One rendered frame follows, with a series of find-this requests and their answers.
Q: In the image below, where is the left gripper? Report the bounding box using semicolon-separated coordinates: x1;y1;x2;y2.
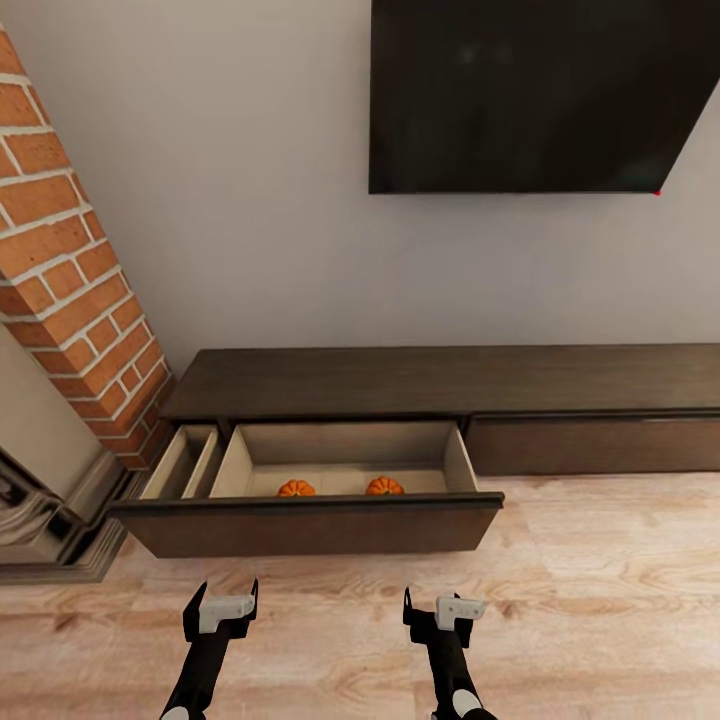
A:
183;581;258;670

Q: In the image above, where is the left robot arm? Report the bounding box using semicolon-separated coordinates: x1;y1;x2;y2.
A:
160;581;258;720

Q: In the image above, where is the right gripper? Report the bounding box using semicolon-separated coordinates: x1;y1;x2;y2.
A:
403;589;472;667

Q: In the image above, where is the pumpkin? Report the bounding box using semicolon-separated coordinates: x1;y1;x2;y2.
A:
277;479;315;497
365;476;404;495

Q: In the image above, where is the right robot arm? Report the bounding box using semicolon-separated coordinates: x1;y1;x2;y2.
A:
403;589;497;720

